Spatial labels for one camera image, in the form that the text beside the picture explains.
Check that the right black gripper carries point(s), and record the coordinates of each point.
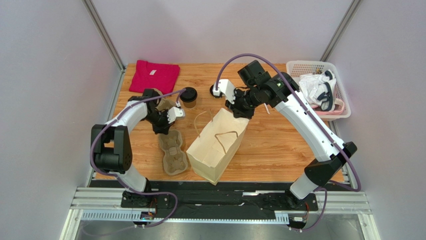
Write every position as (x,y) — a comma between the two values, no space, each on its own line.
(238,108)

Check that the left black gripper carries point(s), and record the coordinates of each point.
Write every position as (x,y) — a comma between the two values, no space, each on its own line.
(163,129)

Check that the brown paper cup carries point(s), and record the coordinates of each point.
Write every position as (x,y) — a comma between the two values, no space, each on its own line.
(190,104)

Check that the pulp cup carrier tray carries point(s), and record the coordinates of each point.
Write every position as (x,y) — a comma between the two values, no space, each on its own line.
(163,104)
(175,159)

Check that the black cup lid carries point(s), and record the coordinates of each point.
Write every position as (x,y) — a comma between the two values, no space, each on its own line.
(211,91)
(189,95)

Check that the brown paper bag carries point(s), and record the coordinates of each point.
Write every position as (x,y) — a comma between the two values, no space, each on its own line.
(216,145)

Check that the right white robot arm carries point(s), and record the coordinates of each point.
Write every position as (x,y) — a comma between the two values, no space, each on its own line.
(282,93)

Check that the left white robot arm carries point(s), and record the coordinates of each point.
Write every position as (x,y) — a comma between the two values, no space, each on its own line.
(111,151)

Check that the folded red cloth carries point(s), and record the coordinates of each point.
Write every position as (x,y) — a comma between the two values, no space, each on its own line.
(149,75)

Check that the white crumpled garment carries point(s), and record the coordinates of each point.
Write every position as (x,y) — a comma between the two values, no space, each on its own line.
(319,89)

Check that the white plastic basket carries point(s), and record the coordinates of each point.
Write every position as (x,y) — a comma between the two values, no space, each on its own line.
(296,68)

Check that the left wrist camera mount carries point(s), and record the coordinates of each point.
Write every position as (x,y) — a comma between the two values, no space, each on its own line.
(175,113)

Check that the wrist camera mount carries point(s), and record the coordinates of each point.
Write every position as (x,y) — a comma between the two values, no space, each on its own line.
(224,88)
(175,113)

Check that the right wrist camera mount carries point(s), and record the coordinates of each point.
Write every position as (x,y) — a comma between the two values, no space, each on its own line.
(224,88)

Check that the pink strap item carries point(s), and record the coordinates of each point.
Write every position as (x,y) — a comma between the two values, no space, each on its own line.
(337,108)

